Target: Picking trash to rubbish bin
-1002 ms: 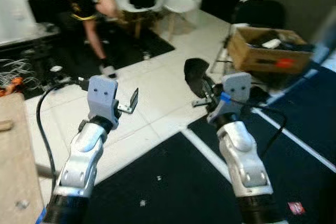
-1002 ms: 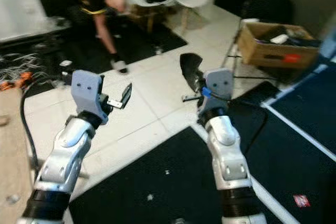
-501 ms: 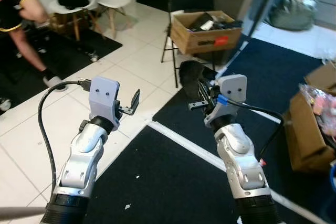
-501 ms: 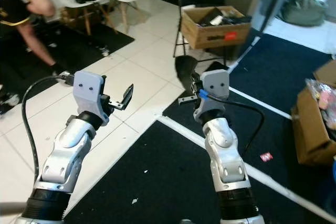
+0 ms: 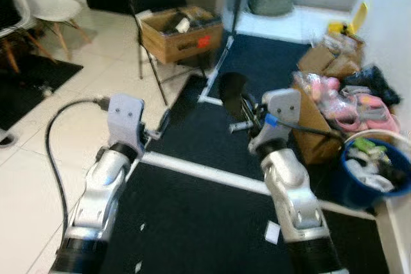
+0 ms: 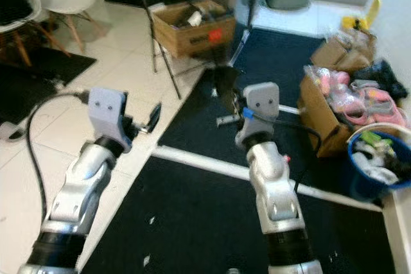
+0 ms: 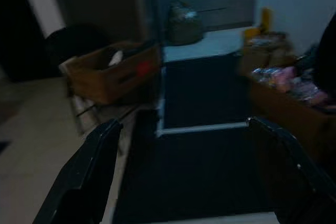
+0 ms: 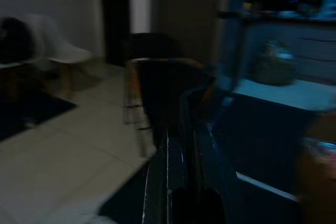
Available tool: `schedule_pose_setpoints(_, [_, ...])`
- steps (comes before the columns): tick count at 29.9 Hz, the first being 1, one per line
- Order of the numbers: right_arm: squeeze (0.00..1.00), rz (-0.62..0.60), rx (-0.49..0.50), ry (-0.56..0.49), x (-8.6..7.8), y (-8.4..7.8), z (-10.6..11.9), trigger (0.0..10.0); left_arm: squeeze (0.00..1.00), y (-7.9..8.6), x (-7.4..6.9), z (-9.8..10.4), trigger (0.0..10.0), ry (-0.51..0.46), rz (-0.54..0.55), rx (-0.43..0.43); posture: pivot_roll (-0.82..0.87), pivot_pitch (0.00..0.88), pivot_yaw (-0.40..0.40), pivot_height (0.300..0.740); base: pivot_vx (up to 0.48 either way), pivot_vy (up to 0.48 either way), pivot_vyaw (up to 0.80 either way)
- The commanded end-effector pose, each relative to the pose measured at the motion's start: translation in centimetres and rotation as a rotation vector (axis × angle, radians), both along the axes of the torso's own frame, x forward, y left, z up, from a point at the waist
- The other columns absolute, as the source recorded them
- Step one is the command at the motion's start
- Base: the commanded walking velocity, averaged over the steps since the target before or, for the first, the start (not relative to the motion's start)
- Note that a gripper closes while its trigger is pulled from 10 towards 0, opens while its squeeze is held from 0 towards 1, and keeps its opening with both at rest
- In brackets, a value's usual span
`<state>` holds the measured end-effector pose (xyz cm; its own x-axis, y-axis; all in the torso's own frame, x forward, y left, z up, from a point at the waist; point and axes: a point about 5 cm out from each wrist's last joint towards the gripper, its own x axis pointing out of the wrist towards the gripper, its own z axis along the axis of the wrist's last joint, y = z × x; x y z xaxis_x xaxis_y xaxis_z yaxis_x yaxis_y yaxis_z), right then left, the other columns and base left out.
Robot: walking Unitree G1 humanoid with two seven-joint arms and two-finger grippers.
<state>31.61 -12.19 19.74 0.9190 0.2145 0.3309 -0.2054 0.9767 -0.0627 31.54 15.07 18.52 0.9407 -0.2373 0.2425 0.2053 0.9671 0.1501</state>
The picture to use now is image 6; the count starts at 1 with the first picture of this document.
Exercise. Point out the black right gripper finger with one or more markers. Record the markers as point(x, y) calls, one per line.
point(227, 86)

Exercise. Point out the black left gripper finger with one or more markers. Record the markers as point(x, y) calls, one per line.
point(154, 117)

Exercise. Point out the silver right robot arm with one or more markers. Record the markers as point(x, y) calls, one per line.
point(276, 197)

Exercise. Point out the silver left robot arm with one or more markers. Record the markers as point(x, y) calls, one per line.
point(77, 190)

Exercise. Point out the white crumpled trash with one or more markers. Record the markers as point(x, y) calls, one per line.
point(196, 18)

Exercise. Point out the green trash piece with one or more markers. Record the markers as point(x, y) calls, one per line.
point(377, 139)

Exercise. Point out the blue rubbish bin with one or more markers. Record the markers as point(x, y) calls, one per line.
point(366, 187)

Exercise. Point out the white plastic trash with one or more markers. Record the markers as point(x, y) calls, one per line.
point(376, 168)

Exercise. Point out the white stand bar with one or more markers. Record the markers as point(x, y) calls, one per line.
point(239, 46)

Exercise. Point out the large black floor mat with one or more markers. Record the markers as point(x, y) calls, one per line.
point(276, 56)
point(205, 222)

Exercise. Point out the cardboard box with red label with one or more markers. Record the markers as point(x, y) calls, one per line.
point(186, 40)

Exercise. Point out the tall open cardboard box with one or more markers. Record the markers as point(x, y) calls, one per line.
point(321, 123)

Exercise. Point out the tiny white paper scrap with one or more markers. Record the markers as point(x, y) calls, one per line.
point(146, 260)
point(151, 220)

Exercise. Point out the small black floor mat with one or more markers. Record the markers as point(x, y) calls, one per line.
point(38, 81)

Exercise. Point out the small brown cardboard box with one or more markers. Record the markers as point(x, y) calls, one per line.
point(337, 52)

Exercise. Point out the small grey floor object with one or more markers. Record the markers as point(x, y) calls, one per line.
point(13, 134)

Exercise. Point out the pink plastic bag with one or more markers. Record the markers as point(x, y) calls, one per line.
point(359, 104)

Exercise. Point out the yellow plastic item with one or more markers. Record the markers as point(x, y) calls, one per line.
point(356, 22)

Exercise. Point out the black plastic bag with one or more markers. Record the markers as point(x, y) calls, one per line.
point(382, 78)

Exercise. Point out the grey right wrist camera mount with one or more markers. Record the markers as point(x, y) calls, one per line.
point(261, 107)

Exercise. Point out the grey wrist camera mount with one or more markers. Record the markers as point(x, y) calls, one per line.
point(108, 113)
point(261, 107)

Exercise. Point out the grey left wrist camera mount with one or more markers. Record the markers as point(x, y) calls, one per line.
point(108, 113)

